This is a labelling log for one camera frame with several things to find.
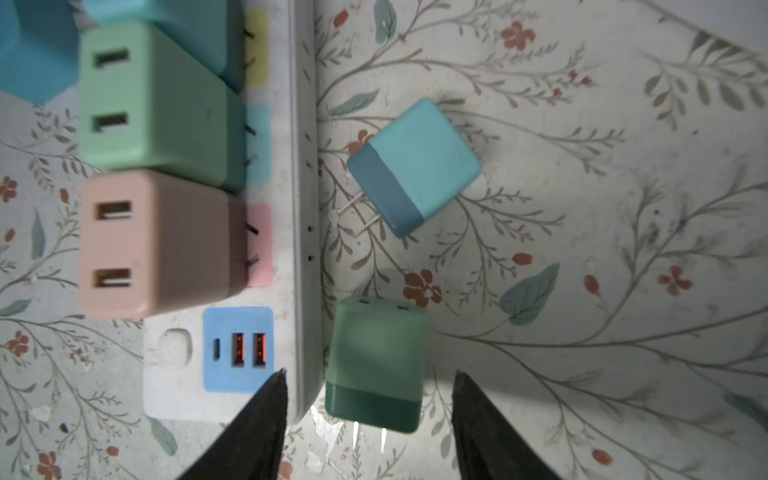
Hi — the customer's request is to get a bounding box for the white square power socket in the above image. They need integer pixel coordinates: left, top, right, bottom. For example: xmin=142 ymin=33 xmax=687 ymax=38
xmin=650 ymin=0 xmax=767 ymax=55

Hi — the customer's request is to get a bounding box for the light green plug adapter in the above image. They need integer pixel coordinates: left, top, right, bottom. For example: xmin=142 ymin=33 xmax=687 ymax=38
xmin=78 ymin=21 xmax=249 ymax=193

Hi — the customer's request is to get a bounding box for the pink cube adapter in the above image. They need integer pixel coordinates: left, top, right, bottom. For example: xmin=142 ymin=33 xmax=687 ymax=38
xmin=78 ymin=169 xmax=247 ymax=319

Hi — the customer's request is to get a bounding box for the green two-tone plug adapter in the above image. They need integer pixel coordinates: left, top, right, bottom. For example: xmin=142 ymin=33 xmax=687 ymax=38
xmin=325 ymin=296 xmax=430 ymax=434

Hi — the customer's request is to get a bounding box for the teal two-tone plug adapter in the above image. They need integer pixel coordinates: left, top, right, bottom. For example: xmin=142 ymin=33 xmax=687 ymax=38
xmin=338 ymin=98 xmax=482 ymax=239

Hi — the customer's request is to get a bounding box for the long white multicolour power strip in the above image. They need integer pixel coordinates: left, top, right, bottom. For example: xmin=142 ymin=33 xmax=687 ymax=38
xmin=143 ymin=1 xmax=323 ymax=423

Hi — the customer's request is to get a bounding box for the blue power strip with USB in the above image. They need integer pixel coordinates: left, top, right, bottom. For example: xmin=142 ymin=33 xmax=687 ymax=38
xmin=1 ymin=0 xmax=79 ymax=104

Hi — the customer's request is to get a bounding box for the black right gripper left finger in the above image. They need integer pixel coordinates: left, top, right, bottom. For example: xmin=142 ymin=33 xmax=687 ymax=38
xmin=180 ymin=369 xmax=288 ymax=480

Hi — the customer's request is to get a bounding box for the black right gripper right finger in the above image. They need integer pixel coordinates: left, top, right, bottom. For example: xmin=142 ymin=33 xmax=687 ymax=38
xmin=451 ymin=371 xmax=559 ymax=480

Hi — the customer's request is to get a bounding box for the teal cube adapter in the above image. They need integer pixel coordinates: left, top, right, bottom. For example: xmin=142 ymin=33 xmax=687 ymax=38
xmin=83 ymin=0 xmax=246 ymax=93

